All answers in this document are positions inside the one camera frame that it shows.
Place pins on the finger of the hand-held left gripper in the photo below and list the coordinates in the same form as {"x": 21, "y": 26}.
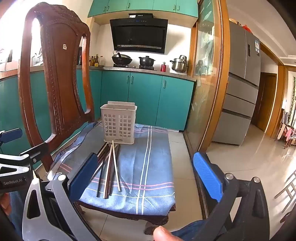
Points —
{"x": 34, "y": 150}
{"x": 11, "y": 135}

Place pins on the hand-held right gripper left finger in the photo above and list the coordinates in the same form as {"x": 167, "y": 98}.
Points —
{"x": 83, "y": 177}

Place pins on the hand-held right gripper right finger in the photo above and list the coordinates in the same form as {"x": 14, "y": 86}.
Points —
{"x": 207, "y": 178}

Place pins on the cream chopstick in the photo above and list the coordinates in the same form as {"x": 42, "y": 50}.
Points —
{"x": 108, "y": 172}

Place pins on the dark brown chopstick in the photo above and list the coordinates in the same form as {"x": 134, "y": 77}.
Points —
{"x": 112, "y": 171}
{"x": 115, "y": 179}

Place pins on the brown chopsticks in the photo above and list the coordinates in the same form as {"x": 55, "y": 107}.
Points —
{"x": 116, "y": 165}

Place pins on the white plastic chopstick basket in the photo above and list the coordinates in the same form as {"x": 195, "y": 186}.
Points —
{"x": 118, "y": 111}

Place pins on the person's right hand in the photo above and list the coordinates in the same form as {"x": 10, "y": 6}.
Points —
{"x": 163, "y": 235}

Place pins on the person's leg in jeans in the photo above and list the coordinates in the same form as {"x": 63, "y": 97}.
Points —
{"x": 196, "y": 231}

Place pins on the blue plaid cloth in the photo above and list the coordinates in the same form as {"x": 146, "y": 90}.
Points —
{"x": 143, "y": 162}

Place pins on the metal stool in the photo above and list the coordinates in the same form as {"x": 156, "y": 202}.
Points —
{"x": 286, "y": 187}

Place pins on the white dish rack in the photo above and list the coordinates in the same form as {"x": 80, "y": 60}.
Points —
{"x": 37, "y": 59}

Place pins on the carved wooden chair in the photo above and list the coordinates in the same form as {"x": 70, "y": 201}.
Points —
{"x": 57, "y": 69}

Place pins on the silver refrigerator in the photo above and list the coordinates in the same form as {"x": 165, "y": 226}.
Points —
{"x": 240, "y": 92}

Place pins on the clothes drying rack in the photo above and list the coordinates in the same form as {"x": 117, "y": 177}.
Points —
{"x": 288, "y": 132}

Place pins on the wood framed glass sliding door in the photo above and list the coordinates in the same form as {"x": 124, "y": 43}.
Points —
{"x": 208, "y": 81}

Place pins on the brown wooden door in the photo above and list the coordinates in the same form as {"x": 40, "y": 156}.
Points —
{"x": 264, "y": 99}

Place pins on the teal kitchen base cabinets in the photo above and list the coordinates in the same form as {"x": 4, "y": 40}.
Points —
{"x": 143, "y": 92}

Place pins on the stainless steel pot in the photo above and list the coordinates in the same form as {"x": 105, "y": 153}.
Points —
{"x": 179, "y": 64}

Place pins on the green vine plant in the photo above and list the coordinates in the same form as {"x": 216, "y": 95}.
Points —
{"x": 293, "y": 97}

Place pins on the red bottle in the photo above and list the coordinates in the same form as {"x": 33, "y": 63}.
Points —
{"x": 163, "y": 67}

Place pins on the gas stove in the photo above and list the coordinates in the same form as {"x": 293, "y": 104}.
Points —
{"x": 134, "y": 67}

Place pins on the black wok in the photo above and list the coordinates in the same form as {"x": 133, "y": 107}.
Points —
{"x": 122, "y": 59}

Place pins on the black cooking pot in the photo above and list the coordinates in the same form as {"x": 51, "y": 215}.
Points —
{"x": 146, "y": 61}

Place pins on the black range hood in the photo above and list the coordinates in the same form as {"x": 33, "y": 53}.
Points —
{"x": 138, "y": 34}

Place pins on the red bag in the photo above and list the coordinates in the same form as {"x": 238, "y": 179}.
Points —
{"x": 245, "y": 27}

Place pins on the teal wall cabinets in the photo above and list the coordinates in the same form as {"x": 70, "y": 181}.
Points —
{"x": 143, "y": 5}

